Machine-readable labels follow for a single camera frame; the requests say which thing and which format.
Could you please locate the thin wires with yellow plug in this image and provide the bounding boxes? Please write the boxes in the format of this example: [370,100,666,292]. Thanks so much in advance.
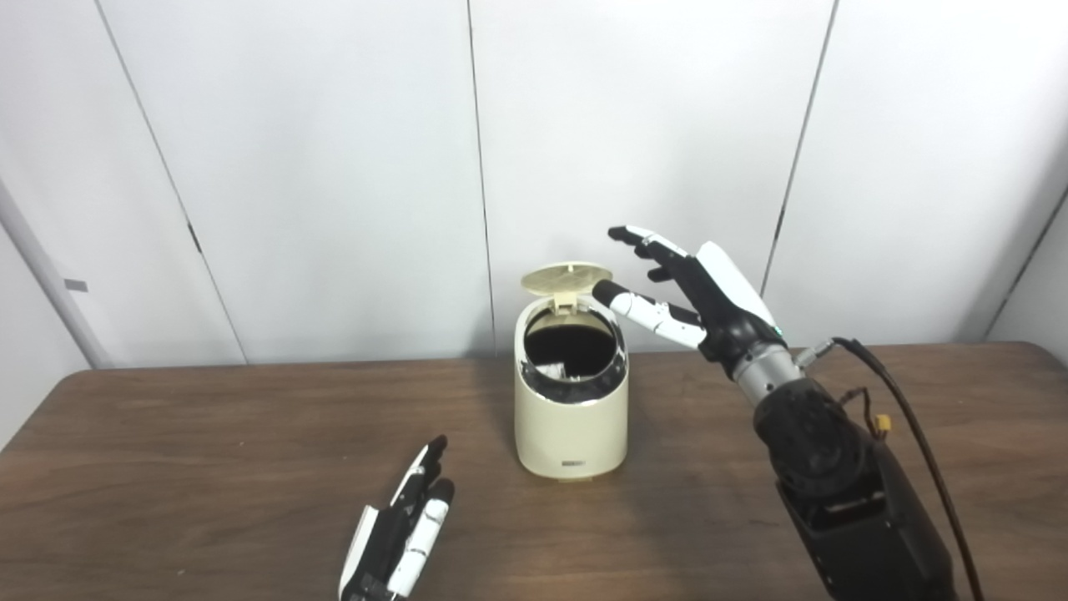
[839,386,894,442]

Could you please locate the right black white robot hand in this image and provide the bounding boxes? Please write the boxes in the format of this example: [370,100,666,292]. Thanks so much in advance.
[592,225,789,381]

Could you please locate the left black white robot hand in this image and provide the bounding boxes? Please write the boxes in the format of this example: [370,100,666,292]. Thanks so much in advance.
[338,435,456,601]

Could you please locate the cream-colored bin body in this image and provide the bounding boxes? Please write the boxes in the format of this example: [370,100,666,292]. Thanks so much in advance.
[513,294,629,482]

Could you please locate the cream round bin lid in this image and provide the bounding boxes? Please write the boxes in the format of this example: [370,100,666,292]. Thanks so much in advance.
[520,262,613,311]

